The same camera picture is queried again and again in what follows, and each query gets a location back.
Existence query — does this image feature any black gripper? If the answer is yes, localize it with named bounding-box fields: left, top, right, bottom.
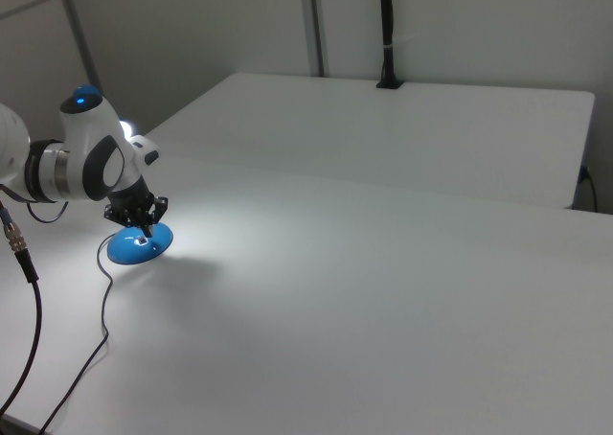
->
left=102, top=176, right=170, bottom=240

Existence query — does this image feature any white side table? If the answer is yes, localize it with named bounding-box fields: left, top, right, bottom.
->
left=142, top=72, right=597, bottom=211

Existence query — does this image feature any black pole with clamp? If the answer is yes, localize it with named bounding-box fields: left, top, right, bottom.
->
left=375, top=0, right=406, bottom=91

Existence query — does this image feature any black lamp power cable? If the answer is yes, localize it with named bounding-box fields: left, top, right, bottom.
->
left=38, top=240, right=116, bottom=434

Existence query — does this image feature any thin black cable loop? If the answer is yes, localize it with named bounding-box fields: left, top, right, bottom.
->
left=25, top=198, right=71, bottom=224

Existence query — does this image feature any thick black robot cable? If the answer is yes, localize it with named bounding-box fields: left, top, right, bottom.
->
left=0, top=198, right=45, bottom=415

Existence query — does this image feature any black cable behind table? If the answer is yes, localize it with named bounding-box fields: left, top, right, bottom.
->
left=579, top=164, right=601, bottom=214

